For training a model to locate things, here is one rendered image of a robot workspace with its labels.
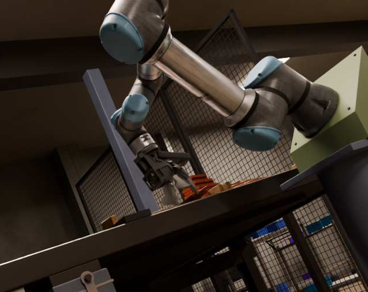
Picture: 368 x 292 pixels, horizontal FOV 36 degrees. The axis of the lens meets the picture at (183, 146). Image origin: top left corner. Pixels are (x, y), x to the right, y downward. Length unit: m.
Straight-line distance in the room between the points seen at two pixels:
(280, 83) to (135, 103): 0.42
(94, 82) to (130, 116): 2.40
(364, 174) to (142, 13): 0.69
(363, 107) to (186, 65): 0.48
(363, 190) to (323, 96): 0.27
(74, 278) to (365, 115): 0.82
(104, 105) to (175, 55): 2.63
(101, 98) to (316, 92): 2.58
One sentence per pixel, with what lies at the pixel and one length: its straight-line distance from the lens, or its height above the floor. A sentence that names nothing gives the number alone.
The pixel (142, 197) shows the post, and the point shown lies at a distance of 3.76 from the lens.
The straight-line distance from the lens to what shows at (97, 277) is 1.30.
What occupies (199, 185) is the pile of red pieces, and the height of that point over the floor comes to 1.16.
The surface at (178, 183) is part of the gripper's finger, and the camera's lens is 1.67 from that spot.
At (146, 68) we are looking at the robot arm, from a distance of 1.64.
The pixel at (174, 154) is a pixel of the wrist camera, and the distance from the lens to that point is 1.76.
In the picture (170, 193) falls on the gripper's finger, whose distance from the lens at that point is 1.76.
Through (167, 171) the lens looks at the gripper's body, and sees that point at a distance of 1.70.
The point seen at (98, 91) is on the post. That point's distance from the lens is 4.00.
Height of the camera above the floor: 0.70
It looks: 14 degrees up
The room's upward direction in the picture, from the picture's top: 24 degrees counter-clockwise
